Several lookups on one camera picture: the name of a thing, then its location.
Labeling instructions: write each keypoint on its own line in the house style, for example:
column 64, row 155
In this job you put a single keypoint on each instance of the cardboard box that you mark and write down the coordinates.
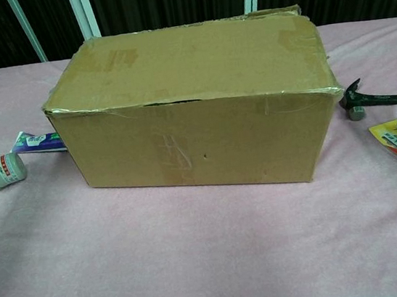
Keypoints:
column 196, row 134

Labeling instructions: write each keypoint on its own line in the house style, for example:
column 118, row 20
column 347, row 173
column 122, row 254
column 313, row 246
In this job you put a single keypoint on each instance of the pink tablecloth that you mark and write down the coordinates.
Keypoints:
column 198, row 258

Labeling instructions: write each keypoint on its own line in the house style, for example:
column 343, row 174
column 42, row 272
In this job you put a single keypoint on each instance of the purple white toothpaste tube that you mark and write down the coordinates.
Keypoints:
column 35, row 142

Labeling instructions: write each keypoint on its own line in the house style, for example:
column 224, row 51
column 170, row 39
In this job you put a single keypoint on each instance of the black red claw hammer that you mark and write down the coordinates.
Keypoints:
column 382, row 98

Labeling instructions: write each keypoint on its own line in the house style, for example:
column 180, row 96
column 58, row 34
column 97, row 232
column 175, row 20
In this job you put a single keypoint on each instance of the small white cream jar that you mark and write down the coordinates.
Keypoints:
column 4, row 172

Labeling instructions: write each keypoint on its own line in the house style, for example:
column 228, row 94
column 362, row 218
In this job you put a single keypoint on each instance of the wide white frame post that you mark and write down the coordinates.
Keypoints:
column 85, row 13

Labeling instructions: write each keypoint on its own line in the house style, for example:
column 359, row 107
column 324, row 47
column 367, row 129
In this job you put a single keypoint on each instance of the thin white frame post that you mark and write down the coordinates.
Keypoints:
column 27, row 30

